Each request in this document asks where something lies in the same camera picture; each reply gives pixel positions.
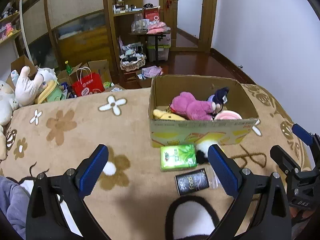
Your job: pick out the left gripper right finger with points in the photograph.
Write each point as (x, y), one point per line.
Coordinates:
(271, 219)

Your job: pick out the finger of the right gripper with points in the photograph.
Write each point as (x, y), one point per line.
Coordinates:
(302, 134)
(283, 160)

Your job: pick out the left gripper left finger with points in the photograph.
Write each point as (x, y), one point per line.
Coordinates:
(45, 219)

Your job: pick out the pink white round plush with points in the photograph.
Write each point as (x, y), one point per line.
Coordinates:
(228, 115)

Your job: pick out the white-haired blindfolded plush doll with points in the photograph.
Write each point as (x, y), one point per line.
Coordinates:
(219, 98)

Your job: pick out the pink bear plush toy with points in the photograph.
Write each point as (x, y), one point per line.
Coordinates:
(186, 105)

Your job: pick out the yellow dog plush toy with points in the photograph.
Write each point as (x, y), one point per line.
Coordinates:
(163, 115)

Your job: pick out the black white plush ear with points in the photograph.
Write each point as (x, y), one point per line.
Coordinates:
(190, 217)

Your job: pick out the white fluffy pompom toy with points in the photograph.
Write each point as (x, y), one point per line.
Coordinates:
(202, 150)

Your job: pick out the beige floral blanket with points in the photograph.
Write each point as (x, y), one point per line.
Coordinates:
(132, 201)

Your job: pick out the black packaged face item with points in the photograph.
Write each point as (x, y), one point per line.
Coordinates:
(196, 180)

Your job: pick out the green tissue pack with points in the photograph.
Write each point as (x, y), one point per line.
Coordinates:
(178, 157)

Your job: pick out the large white plush toy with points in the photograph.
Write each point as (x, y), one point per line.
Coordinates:
(8, 103)

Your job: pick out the green yellow plush toy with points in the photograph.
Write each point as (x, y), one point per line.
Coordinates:
(51, 93)

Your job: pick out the white bunny plush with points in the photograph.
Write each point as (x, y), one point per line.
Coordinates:
(26, 90)

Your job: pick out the red paper shopping bag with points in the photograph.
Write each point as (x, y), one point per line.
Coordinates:
(87, 82)

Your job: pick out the green bottle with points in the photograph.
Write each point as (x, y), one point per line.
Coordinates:
(69, 69)

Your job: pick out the open cardboard box on floor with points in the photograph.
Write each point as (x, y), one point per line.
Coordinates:
(18, 64)

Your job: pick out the clear plastic storage bin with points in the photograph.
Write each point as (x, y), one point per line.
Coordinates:
(164, 45)

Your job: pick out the wicker basket with items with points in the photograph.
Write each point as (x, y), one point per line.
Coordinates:
(134, 62)

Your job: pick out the small black side table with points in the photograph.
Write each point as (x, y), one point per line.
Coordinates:
(157, 45)

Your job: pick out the red gift bag on table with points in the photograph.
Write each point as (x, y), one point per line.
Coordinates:
(152, 14)

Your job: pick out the wooden wardrobe cabinet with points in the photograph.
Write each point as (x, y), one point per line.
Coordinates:
(60, 32)

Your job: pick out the wooden door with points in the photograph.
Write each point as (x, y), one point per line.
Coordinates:
(168, 15)

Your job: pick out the wooden wall shelf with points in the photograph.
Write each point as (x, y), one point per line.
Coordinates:
(12, 29)

